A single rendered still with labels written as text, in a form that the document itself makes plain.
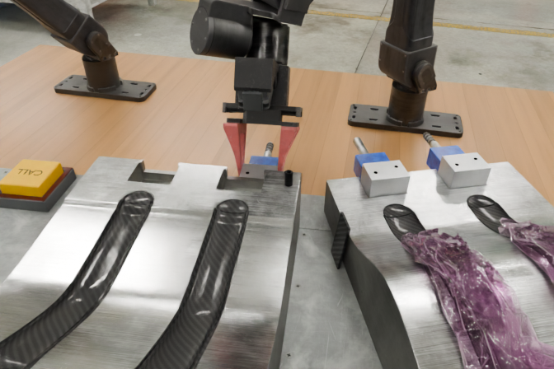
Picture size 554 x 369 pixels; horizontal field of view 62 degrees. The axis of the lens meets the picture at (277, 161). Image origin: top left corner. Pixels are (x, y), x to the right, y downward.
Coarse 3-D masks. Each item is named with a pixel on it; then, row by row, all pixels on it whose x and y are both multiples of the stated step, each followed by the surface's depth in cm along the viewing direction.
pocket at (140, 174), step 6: (138, 168) 57; (144, 168) 58; (132, 174) 55; (138, 174) 57; (144, 174) 58; (150, 174) 58; (156, 174) 58; (162, 174) 58; (168, 174) 58; (174, 174) 58; (132, 180) 56; (138, 180) 58; (144, 180) 58; (150, 180) 58; (156, 180) 58; (162, 180) 58; (168, 180) 58
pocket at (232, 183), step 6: (222, 174) 55; (264, 174) 56; (222, 180) 56; (228, 180) 57; (234, 180) 57; (240, 180) 57; (246, 180) 57; (252, 180) 57; (258, 180) 57; (222, 186) 56; (228, 186) 57; (234, 186) 57; (240, 186) 57; (246, 186) 57; (252, 186) 57; (258, 186) 57; (258, 192) 57
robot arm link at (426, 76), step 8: (416, 64) 72; (424, 64) 72; (416, 72) 72; (424, 72) 72; (432, 72) 73; (416, 80) 73; (424, 80) 73; (432, 80) 75; (408, 88) 77; (416, 88) 75; (424, 88) 75; (432, 88) 76
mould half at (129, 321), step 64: (128, 192) 52; (192, 192) 52; (256, 192) 52; (64, 256) 45; (128, 256) 45; (192, 256) 45; (256, 256) 45; (0, 320) 37; (128, 320) 38; (256, 320) 39
